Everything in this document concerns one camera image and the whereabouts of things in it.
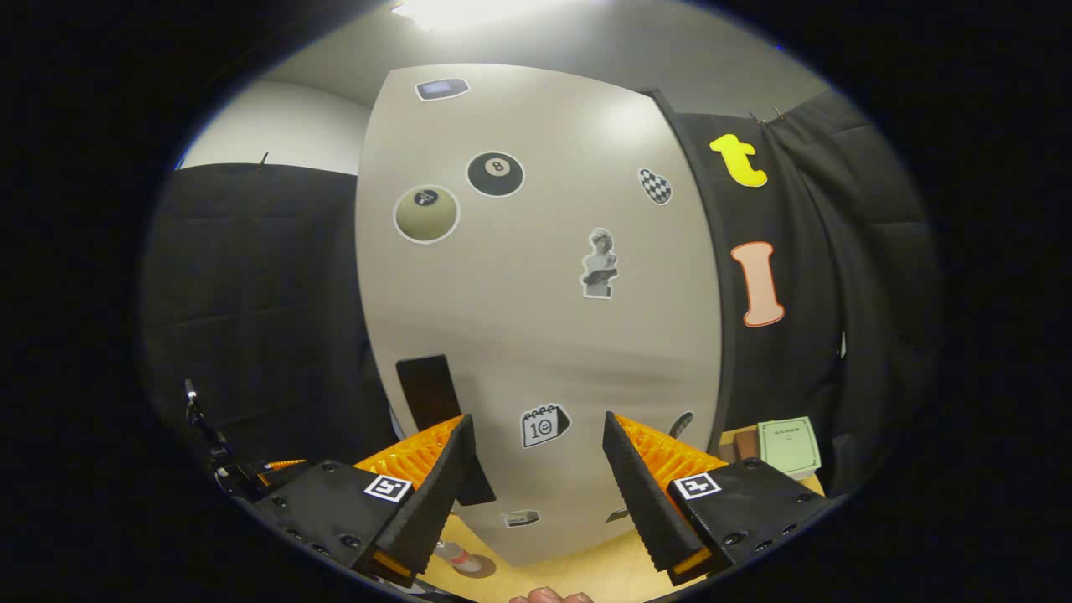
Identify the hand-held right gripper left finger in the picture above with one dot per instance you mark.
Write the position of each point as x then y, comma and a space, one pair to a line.
431, 502

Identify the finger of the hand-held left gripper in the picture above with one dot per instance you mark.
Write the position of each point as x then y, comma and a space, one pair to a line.
283, 465

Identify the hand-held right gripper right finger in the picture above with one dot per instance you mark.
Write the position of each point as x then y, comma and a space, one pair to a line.
641, 502

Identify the small clear bottle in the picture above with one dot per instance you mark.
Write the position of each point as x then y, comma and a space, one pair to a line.
456, 554

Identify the brown round coaster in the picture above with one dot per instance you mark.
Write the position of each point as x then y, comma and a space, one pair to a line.
486, 569

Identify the beige cabinet door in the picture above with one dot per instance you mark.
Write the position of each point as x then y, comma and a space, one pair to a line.
536, 335

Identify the brown book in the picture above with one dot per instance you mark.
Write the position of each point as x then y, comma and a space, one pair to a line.
739, 444

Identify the green book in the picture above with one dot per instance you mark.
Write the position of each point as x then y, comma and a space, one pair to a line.
789, 446

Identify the black backdrop cloth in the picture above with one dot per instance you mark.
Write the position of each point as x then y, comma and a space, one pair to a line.
251, 293

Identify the large ceiling light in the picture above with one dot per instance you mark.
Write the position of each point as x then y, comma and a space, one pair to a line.
452, 10

